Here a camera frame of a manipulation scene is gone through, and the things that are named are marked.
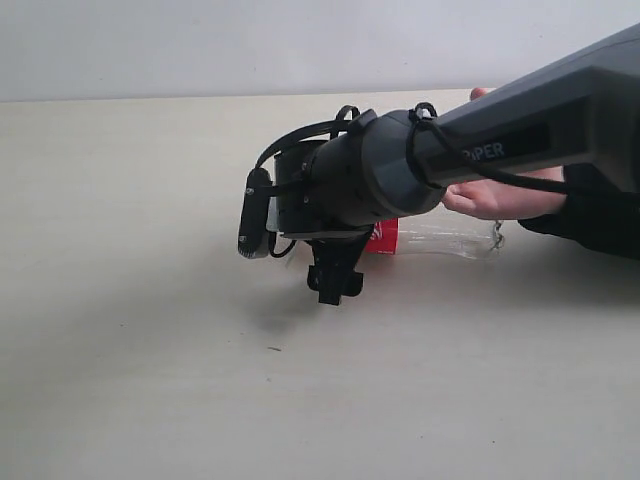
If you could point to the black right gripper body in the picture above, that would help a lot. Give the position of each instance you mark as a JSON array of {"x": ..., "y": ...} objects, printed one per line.
[{"x": 328, "y": 198}]

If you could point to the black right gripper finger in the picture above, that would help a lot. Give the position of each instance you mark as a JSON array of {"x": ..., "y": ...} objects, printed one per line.
[
  {"x": 353, "y": 280},
  {"x": 327, "y": 269}
]

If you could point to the clear cola bottle red label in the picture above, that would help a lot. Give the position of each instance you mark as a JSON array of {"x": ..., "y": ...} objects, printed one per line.
[{"x": 467, "y": 238}]

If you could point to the black sleeved forearm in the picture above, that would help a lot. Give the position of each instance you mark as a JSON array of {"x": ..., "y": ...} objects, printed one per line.
[{"x": 595, "y": 224}]

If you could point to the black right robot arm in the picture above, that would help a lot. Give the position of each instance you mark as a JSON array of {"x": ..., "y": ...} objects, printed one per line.
[{"x": 583, "y": 108}]

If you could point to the person's bare hand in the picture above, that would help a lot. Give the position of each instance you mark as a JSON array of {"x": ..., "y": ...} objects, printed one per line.
[{"x": 490, "y": 200}]

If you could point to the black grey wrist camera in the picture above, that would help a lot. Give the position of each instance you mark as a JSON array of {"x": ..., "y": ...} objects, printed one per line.
[{"x": 253, "y": 236}]

